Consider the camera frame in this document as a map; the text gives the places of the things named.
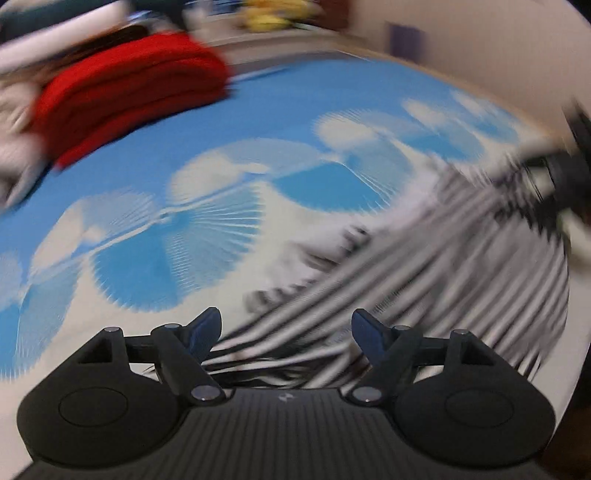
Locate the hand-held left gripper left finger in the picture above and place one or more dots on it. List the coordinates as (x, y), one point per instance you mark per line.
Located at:
(206, 329)

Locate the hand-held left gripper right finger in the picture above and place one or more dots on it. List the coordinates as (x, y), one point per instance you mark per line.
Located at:
(369, 333)

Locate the black white striped shirt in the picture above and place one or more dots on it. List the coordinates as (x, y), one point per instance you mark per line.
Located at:
(438, 267)

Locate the white folded clothes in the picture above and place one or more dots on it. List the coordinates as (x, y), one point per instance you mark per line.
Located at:
(69, 32)

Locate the blue fan print bed sheet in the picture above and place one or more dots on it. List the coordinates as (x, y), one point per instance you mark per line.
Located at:
(258, 138)

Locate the purple rolled mat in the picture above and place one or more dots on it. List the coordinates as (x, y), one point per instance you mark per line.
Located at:
(406, 41)

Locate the red folded blanket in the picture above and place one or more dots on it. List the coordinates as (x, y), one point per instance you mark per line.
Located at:
(134, 87)

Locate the cream fleece cloth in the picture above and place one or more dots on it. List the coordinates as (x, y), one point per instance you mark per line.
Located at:
(18, 147)

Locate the yellow teddy bear plush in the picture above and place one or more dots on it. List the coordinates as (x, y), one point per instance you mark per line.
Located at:
(277, 14)

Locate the dark blue shark plush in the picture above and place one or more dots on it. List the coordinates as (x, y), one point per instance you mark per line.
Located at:
(55, 9)

